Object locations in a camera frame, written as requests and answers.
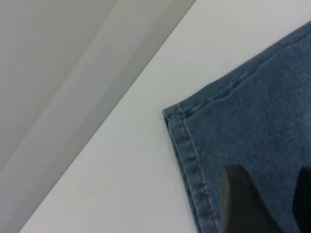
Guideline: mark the blue denim pants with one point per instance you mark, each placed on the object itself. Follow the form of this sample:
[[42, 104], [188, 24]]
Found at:
[[255, 121]]

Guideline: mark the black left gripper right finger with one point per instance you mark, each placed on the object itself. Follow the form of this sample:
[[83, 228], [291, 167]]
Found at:
[[305, 201]]

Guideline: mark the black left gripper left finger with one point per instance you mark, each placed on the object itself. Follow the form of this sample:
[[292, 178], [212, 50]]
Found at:
[[240, 206]]

